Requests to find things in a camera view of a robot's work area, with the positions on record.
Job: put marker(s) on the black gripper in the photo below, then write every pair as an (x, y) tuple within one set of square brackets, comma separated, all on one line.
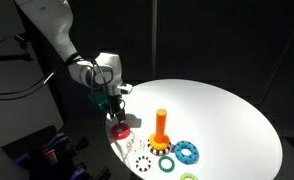
[(117, 103)]

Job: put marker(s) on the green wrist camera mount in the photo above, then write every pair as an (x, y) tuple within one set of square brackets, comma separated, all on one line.
[(98, 99)]

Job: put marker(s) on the orange clip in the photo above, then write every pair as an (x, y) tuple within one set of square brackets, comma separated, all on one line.
[(49, 152)]

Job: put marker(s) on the orange stacking peg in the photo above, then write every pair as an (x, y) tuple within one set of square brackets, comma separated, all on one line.
[(160, 126)]

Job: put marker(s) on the black spring clamp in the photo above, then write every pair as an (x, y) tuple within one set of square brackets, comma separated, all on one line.
[(80, 144)]

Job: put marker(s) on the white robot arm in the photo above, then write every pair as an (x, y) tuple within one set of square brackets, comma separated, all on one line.
[(53, 23)]

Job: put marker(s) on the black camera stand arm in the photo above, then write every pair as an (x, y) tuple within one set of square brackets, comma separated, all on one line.
[(7, 58)]

